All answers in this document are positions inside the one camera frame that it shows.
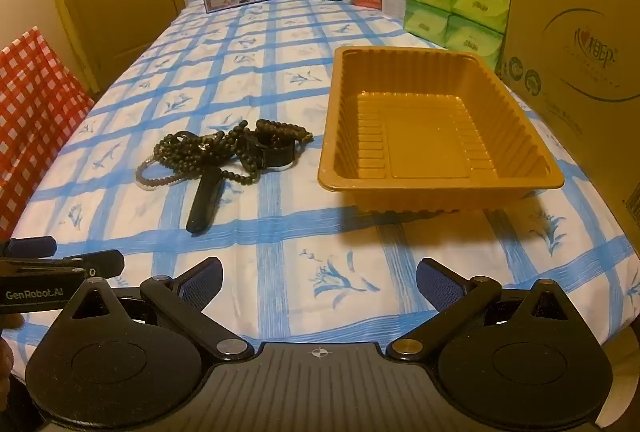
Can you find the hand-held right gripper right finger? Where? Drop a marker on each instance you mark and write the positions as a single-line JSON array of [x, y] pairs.
[[440, 284]]

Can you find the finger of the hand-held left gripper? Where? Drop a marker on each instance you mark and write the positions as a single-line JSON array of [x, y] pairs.
[[102, 263], [35, 246]]

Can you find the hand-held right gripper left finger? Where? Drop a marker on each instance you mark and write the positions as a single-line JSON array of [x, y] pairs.
[[200, 284]]

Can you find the pale bead strand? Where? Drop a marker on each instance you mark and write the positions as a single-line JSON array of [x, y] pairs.
[[141, 178]]

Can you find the golden plastic tray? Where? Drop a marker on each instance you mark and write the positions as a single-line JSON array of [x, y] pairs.
[[425, 136]]

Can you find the person's left hand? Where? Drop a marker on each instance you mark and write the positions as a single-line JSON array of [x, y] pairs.
[[11, 323]]

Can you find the red checked cloth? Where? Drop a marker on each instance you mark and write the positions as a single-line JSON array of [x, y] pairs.
[[35, 111]]

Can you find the blue checked bedsheet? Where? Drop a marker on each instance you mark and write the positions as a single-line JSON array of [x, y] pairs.
[[300, 61]]

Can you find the large cardboard box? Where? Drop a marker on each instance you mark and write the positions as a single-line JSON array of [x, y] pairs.
[[575, 36]]

